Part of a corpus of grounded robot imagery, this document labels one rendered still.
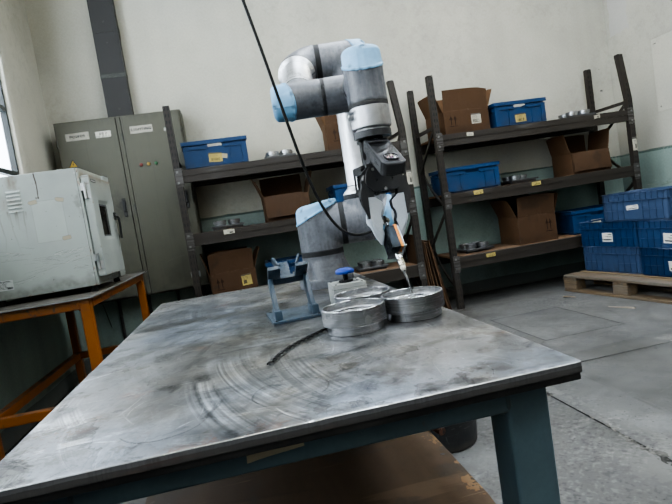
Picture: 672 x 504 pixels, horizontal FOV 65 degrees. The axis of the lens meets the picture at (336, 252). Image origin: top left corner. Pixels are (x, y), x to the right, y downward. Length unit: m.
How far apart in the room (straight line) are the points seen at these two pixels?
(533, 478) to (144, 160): 4.34
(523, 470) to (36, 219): 2.77
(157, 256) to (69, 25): 2.09
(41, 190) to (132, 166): 1.74
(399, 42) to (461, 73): 0.67
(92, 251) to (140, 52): 2.55
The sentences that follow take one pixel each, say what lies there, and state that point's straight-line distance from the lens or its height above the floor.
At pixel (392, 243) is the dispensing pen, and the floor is 0.92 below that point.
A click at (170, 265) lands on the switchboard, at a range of 4.70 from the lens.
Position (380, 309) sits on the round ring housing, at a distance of 0.84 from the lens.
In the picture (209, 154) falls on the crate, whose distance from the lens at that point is 4.44.
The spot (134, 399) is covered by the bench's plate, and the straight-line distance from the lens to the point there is 0.74.
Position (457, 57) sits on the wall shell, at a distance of 5.57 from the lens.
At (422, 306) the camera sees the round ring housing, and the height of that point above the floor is 0.82.
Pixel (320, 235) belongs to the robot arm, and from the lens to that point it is 1.41.
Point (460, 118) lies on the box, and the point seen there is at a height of 1.63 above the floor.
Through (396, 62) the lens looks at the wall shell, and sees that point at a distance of 5.35.
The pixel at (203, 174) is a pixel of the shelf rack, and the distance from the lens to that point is 4.33.
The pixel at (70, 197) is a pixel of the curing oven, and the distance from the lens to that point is 3.07.
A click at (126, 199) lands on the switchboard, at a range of 4.74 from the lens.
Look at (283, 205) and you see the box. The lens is 4.37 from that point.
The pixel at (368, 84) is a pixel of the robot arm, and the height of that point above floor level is 1.21.
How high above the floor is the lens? 0.99
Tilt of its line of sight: 4 degrees down
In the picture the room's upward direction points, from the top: 9 degrees counter-clockwise
